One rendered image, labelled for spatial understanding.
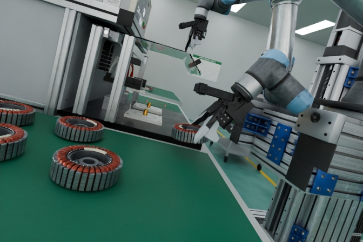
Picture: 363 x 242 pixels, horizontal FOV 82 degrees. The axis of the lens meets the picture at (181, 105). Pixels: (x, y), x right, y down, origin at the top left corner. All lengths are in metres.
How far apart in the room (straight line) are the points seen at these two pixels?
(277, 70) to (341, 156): 0.33
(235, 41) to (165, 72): 2.31
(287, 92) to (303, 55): 7.01
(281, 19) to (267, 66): 0.23
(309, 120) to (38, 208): 0.73
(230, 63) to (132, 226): 6.35
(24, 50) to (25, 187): 0.49
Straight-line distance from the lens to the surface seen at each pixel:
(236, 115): 0.61
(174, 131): 0.60
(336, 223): 1.29
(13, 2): 0.82
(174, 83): 6.21
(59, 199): 0.36
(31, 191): 0.37
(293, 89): 0.65
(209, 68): 6.37
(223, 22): 6.67
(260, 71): 0.63
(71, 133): 0.55
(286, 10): 0.82
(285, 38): 0.80
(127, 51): 0.69
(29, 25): 0.79
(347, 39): 1.17
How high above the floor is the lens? 0.95
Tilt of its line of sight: 6 degrees down
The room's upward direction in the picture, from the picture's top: 16 degrees clockwise
